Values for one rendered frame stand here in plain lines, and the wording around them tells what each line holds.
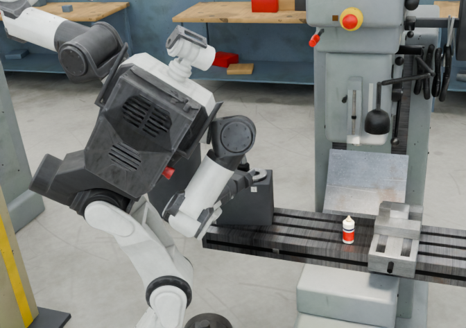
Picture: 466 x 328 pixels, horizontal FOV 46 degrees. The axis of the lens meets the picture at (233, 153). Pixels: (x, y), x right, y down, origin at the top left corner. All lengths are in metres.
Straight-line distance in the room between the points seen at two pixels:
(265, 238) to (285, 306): 1.10
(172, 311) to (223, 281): 1.62
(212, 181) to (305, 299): 0.73
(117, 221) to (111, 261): 2.08
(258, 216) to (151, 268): 0.60
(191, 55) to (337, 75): 0.52
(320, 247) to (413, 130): 0.62
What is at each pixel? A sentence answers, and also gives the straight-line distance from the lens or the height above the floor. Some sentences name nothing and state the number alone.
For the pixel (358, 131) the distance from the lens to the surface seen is 1.78.
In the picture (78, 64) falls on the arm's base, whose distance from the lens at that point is 1.44.
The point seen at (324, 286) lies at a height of 0.82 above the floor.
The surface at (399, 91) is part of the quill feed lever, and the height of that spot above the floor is 1.47.
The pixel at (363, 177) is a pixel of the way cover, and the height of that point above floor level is 0.97.
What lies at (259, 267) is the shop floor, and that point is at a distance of 3.42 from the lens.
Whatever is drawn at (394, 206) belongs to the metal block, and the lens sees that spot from 2.04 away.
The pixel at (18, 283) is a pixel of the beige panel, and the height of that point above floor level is 0.31.
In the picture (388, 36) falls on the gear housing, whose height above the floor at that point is 1.69.
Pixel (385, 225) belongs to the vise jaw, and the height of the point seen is 1.01.
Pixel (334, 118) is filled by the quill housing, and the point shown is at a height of 1.40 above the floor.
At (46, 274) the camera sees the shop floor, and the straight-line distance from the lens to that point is 3.70.
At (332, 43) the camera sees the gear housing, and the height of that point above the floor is 1.66.
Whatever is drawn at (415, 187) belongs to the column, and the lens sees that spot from 2.43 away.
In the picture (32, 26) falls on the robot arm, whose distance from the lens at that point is 1.56.
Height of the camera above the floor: 2.13
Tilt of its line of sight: 27 degrees down
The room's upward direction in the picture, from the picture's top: 5 degrees counter-clockwise
